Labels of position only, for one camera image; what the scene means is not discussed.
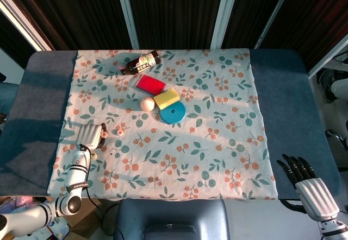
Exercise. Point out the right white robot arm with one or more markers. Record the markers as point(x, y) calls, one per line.
point(333, 229)

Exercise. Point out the brown cardboard box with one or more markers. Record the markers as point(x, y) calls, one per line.
point(84, 225)

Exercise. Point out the red rectangular pad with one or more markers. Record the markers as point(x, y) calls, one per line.
point(150, 84)

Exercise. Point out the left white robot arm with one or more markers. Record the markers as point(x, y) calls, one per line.
point(77, 175)

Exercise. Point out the white screen frame post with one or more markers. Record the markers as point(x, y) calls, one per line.
point(274, 12)
point(224, 12)
point(326, 58)
point(127, 12)
point(27, 31)

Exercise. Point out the dark pleated curtain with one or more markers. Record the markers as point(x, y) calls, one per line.
point(176, 6)

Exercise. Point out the floral cherry print tablecloth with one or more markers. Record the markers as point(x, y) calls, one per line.
point(190, 142)

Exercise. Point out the yellow sponge block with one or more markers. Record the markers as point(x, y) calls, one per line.
point(166, 98)

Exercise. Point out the black floor object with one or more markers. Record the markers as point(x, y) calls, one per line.
point(337, 137)

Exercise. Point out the white printed carton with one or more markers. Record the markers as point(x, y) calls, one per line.
point(58, 226)

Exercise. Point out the light trouser leg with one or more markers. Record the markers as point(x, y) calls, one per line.
point(340, 88)

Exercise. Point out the white ball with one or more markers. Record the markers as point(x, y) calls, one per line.
point(147, 104)

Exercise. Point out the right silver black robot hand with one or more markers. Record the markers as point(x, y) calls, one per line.
point(316, 198)

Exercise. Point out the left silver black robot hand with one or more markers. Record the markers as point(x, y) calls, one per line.
point(88, 135)

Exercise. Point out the dark sauce bottle with label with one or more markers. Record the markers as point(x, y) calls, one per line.
point(140, 64)

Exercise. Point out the black shoe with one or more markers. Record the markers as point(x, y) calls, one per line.
point(327, 85)

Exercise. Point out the colourful toy box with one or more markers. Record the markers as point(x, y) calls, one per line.
point(13, 202)

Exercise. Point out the blue round disc with hole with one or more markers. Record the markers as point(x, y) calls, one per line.
point(174, 115)

